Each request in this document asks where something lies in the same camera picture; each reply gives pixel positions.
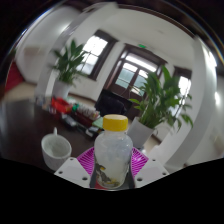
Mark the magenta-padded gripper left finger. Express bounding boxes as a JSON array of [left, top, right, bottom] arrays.
[[53, 146, 98, 190]]

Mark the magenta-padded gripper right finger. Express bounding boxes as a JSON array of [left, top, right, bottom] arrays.
[[128, 147, 170, 190]]

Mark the yellow-capped clear plastic bottle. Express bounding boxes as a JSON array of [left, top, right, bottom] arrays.
[[93, 113, 134, 191]]

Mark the white speckled cup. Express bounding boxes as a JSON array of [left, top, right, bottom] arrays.
[[40, 133, 73, 172]]

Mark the large leafy potted plant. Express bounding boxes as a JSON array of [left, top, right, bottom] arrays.
[[126, 64, 194, 150]]

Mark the black flat device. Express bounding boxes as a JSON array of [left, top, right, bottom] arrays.
[[61, 114, 79, 129]]

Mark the green flat book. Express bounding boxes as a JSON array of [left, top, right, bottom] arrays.
[[91, 116, 105, 130]]

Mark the red box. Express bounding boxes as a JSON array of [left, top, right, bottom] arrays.
[[49, 96, 73, 114]]

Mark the black chair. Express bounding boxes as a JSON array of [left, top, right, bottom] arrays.
[[94, 88, 134, 118]]

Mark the small leafy potted plant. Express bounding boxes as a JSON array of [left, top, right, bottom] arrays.
[[51, 39, 89, 100]]

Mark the narrow dark-framed window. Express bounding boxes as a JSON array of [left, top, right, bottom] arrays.
[[172, 65, 193, 101]]

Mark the dark wooden glazed door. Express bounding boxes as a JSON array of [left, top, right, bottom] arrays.
[[104, 43, 168, 101]]

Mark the red carpeted staircase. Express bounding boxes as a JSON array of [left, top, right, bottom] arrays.
[[3, 60, 26, 95]]

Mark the wide dark-framed window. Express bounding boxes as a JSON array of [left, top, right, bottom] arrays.
[[77, 29, 119, 81]]

